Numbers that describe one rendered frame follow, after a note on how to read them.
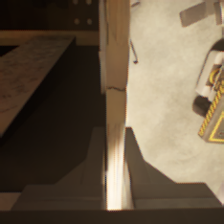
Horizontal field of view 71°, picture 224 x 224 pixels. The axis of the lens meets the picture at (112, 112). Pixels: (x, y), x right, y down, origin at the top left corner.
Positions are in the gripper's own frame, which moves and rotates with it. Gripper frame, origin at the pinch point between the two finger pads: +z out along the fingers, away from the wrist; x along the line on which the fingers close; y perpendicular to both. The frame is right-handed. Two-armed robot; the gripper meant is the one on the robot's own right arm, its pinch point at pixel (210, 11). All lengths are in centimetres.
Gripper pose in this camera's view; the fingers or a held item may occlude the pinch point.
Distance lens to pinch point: 30.8
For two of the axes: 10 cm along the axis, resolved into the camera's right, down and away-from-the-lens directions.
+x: -0.2, -4.5, 8.9
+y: 4.1, 8.1, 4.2
